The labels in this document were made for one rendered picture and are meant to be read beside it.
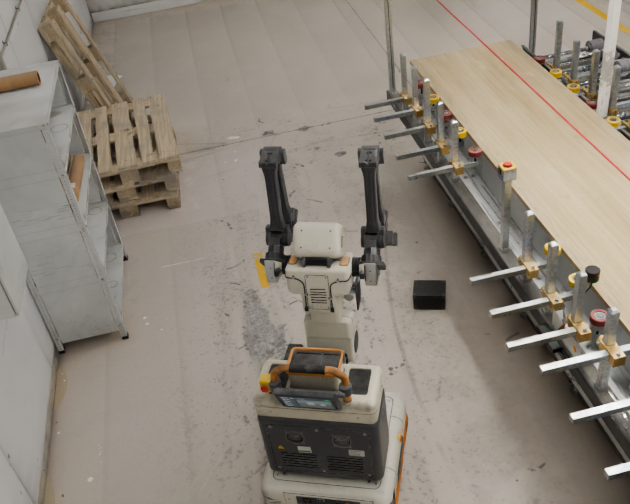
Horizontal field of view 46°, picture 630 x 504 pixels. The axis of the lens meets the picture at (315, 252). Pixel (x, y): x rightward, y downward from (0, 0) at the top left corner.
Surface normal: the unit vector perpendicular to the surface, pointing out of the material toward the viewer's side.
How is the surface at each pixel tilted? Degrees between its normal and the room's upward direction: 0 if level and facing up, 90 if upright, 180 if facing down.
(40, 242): 90
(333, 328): 82
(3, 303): 90
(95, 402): 0
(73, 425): 0
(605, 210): 0
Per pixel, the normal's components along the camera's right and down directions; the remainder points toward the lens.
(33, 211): 0.20, 0.58
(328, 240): -0.22, -0.07
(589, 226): -0.12, -0.79
